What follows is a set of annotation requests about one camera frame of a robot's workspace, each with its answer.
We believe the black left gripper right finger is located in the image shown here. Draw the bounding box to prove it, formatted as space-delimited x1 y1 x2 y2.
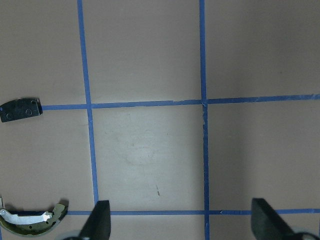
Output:
251 198 295 240

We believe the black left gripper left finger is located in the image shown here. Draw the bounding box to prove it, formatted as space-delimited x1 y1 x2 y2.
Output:
78 200 111 240

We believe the olive brake shoe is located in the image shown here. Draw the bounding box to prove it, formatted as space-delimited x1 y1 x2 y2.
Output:
0 199 69 238

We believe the black brake pad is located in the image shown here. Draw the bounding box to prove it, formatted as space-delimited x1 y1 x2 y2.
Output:
0 97 43 123

